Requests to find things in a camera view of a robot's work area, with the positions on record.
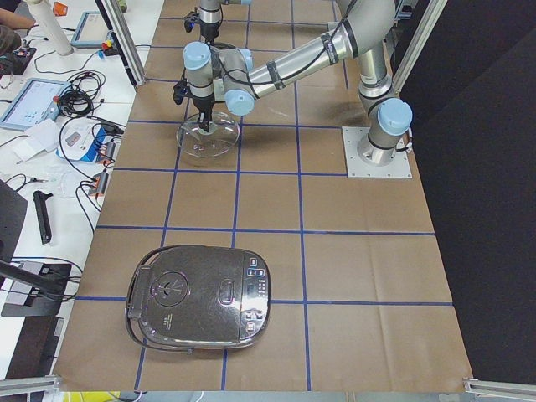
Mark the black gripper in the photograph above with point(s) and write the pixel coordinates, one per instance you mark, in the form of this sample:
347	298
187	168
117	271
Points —
203	102

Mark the glass pot lid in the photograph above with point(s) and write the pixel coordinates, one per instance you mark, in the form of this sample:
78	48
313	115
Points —
224	134

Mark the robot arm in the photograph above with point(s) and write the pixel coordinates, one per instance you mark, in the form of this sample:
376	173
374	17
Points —
210	17
223	83

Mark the blue white box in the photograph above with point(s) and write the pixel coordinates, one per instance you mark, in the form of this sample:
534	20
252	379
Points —
81	140

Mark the teach pendant tablet far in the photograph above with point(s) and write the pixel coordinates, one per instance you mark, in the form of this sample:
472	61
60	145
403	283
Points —
91	31

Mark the teach pendant tablet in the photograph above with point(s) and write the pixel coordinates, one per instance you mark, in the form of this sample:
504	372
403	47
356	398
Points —
91	31
34	103

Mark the teach pendant tablet near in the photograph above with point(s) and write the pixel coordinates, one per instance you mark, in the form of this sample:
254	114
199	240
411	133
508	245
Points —
34	103

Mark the black rice cooker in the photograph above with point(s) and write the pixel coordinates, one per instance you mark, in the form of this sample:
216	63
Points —
189	297

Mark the black bar tool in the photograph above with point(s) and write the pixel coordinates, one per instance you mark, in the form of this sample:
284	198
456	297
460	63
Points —
39	199

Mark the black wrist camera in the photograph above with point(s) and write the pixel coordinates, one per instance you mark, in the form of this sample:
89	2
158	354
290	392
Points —
180	92
190	20

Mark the aluminium frame post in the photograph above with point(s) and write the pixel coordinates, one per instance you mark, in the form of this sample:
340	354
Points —
120	33

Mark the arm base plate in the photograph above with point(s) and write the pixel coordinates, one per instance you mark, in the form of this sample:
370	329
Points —
364	160

